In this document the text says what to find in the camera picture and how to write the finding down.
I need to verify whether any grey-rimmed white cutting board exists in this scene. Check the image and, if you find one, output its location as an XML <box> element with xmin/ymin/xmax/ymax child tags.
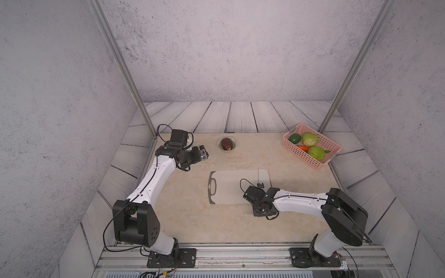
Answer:
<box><xmin>207</xmin><ymin>169</ymin><xmax>271</xmax><ymax>205</ymax></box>

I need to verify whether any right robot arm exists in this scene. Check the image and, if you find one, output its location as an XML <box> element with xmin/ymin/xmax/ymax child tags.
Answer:
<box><xmin>243</xmin><ymin>185</ymin><xmax>371</xmax><ymax>258</ymax></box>

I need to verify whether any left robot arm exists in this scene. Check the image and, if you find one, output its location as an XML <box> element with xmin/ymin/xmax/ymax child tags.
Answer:
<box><xmin>112</xmin><ymin>145</ymin><xmax>209</xmax><ymax>257</ymax></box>

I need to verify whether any small patterned bowl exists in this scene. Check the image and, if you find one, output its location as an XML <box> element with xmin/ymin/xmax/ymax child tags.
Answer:
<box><xmin>218</xmin><ymin>137</ymin><xmax>236</xmax><ymax>152</ymax></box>

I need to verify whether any purple eggplant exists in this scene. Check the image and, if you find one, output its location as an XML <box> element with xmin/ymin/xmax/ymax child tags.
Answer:
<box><xmin>221</xmin><ymin>137</ymin><xmax>234</xmax><ymax>151</ymax></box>

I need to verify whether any orange carrot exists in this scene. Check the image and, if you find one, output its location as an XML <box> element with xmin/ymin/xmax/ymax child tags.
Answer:
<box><xmin>297</xmin><ymin>145</ymin><xmax>310</xmax><ymax>152</ymax></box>

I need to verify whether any dark green avocado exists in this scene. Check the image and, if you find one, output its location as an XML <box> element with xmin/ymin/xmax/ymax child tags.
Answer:
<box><xmin>289</xmin><ymin>133</ymin><xmax>302</xmax><ymax>145</ymax></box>

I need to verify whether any lower green cabbage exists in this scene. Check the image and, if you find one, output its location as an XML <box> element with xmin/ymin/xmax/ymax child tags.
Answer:
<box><xmin>307</xmin><ymin>146</ymin><xmax>330</xmax><ymax>162</ymax></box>

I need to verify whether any green cabbage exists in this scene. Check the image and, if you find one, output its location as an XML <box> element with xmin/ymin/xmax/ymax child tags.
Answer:
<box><xmin>307</xmin><ymin>146</ymin><xmax>330</xmax><ymax>162</ymax></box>
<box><xmin>301</xmin><ymin>132</ymin><xmax>319</xmax><ymax>148</ymax></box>

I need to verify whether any pink plastic basket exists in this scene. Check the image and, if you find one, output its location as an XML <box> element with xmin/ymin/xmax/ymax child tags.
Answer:
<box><xmin>282</xmin><ymin>123</ymin><xmax>343</xmax><ymax>170</ymax></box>

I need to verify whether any upper green cabbage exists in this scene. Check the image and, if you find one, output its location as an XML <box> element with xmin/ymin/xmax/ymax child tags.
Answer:
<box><xmin>301</xmin><ymin>132</ymin><xmax>319</xmax><ymax>148</ymax></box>

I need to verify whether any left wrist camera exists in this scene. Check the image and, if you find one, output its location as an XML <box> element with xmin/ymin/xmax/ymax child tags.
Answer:
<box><xmin>169</xmin><ymin>129</ymin><xmax>188</xmax><ymax>148</ymax></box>

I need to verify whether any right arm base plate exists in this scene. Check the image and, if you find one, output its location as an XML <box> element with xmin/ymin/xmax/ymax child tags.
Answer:
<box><xmin>289</xmin><ymin>248</ymin><xmax>342</xmax><ymax>268</ymax></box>

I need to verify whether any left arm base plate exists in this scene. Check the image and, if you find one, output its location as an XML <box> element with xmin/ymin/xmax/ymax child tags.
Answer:
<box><xmin>147</xmin><ymin>248</ymin><xmax>197</xmax><ymax>269</ymax></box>

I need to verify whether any aluminium mounting rail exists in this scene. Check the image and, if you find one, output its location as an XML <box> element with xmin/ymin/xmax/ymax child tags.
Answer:
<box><xmin>92</xmin><ymin>243</ymin><xmax>398</xmax><ymax>278</ymax></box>

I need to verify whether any left aluminium frame post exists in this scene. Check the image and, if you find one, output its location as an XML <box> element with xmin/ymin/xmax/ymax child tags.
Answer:
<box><xmin>87</xmin><ymin>0</ymin><xmax>156</xmax><ymax>138</ymax></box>

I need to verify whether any aluminium frame post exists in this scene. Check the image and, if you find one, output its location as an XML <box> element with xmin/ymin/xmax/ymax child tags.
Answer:
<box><xmin>87</xmin><ymin>0</ymin><xmax>156</xmax><ymax>138</ymax></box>
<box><xmin>318</xmin><ymin>0</ymin><xmax>396</xmax><ymax>133</ymax></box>

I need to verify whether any right aluminium frame post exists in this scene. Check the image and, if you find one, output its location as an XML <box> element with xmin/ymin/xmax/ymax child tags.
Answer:
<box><xmin>318</xmin><ymin>0</ymin><xmax>396</xmax><ymax>133</ymax></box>

